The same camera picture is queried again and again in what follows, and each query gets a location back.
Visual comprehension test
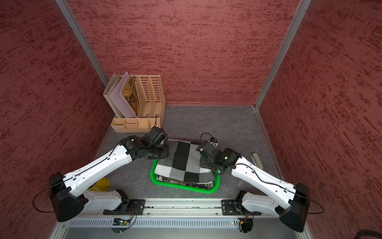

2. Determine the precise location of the green plastic basket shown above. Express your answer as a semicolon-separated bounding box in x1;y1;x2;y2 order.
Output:
150;159;221;194

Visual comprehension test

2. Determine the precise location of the grey black checked scarf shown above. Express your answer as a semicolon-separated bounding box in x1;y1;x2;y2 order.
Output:
155;140;215;183

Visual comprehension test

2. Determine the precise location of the brown plaid scarf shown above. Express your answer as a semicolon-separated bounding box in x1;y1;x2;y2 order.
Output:
156;175;213;190

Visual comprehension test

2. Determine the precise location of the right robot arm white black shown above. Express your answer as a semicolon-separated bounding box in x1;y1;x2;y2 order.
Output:
197;140;310;233

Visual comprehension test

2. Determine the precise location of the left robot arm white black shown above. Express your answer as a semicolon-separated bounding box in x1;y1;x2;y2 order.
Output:
49;126;169;222

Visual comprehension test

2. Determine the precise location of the beige wooden file organizer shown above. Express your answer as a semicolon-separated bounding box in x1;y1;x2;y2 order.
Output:
111;75;166;133

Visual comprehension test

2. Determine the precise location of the yellow patterned book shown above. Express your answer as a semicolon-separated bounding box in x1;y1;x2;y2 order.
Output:
121;76;140;117

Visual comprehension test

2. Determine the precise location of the lilac folder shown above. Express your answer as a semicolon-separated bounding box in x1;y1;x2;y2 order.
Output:
103;72;137;118

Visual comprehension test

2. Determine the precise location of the yellow round object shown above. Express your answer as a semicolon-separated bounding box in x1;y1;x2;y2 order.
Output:
88;177;110;192

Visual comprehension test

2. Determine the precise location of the beige folder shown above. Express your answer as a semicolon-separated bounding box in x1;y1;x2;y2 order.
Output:
103;73;124;118

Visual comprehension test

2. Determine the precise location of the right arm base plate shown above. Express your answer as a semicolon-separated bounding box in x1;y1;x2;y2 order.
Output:
221;200;262;216

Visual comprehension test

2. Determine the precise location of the aluminium front rail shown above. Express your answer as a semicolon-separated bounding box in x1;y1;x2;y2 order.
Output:
61;198;305;219

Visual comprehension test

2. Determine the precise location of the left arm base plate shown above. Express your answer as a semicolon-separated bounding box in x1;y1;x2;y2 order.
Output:
103;199;146;216

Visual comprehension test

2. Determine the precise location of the left circuit board with wires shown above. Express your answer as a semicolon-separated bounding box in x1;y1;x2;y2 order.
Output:
112;218;131;227

